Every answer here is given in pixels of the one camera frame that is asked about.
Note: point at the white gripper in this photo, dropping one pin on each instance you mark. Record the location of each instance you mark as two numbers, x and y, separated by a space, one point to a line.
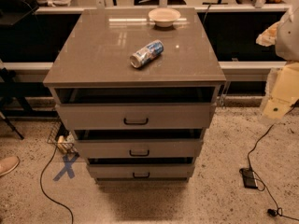
288 41

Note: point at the grey top drawer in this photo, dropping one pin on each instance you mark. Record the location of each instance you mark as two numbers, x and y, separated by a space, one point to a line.
116 117

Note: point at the grey drawer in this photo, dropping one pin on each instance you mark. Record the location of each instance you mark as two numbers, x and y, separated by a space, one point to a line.
158 171
165 148
116 117

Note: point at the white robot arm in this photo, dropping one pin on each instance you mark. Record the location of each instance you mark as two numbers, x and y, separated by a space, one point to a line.
287 42

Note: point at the grey drawer cabinet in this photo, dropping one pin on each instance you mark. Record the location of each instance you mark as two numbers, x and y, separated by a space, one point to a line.
93 68

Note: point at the grey middle drawer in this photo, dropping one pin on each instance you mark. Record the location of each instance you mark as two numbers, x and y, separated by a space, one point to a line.
165 148

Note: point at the grey bottom drawer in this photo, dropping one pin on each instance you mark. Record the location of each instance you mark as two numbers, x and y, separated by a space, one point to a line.
158 171

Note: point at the white bowl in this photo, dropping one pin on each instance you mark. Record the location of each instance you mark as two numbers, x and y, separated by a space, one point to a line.
163 16

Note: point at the blue white soda can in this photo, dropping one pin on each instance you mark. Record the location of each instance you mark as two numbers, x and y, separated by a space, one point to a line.
147 54

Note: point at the black power adapter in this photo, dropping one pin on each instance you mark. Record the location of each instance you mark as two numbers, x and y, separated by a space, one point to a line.
249 179

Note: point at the blue tape cross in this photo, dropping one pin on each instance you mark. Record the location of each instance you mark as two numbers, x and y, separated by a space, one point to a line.
67 169

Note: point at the black office chair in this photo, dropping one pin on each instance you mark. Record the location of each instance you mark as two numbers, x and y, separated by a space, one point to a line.
13 11

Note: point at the black tripod leg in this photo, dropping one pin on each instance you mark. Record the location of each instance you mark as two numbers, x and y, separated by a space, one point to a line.
10 125

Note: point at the tan shoe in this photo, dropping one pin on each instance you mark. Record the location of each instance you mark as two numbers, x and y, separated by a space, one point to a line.
8 164

